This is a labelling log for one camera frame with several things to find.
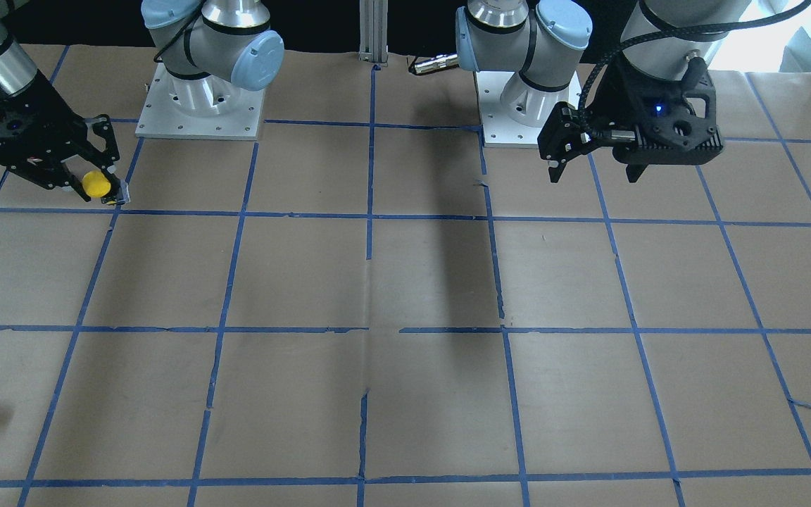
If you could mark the yellow push button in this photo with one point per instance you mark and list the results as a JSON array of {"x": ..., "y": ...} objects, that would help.
[{"x": 106, "y": 187}]

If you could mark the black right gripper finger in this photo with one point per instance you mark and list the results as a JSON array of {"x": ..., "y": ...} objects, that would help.
[
  {"x": 106, "y": 158},
  {"x": 50, "y": 177}
]

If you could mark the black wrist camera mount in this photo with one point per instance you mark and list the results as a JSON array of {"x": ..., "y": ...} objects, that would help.
[{"x": 674, "y": 122}]

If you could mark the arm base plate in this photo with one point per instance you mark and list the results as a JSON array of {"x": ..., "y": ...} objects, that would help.
[
  {"x": 512, "y": 112},
  {"x": 205, "y": 109}
]

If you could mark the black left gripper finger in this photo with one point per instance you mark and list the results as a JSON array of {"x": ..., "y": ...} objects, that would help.
[
  {"x": 635, "y": 171},
  {"x": 561, "y": 139}
]

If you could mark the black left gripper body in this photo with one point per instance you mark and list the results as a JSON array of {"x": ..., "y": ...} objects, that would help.
[{"x": 614, "y": 96}]

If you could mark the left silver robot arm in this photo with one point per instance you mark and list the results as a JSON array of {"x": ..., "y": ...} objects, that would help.
[{"x": 544, "y": 44}]

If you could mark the aluminium frame post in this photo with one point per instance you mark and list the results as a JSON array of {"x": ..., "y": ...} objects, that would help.
[{"x": 373, "y": 16}]

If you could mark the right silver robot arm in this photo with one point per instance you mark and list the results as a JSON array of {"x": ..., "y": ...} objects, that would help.
[{"x": 16, "y": 72}]

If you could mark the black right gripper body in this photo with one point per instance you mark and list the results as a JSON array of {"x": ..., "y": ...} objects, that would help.
[{"x": 48, "y": 110}]

